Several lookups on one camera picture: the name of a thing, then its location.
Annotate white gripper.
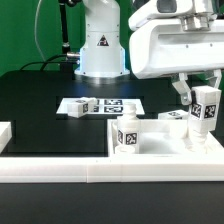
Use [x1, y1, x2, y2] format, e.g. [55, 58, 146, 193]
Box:
[129, 19, 224, 105]

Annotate white square tabletop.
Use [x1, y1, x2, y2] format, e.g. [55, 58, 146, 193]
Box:
[107, 119, 224, 157]

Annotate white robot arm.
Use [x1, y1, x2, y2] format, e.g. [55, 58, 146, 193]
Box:
[75, 0, 224, 105]

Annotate white paper with tags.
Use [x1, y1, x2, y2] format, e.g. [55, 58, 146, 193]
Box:
[57, 97, 145, 115]

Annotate white U-shaped obstacle fence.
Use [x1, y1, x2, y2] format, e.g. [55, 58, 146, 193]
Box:
[0, 121, 224, 184]

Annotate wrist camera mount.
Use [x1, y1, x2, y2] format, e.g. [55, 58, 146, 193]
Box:
[128, 0, 217, 31]

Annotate black camera pole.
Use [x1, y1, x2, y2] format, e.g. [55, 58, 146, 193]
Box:
[58, 0, 82, 73]

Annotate black cables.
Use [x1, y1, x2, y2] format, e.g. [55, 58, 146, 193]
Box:
[19, 53, 81, 72]

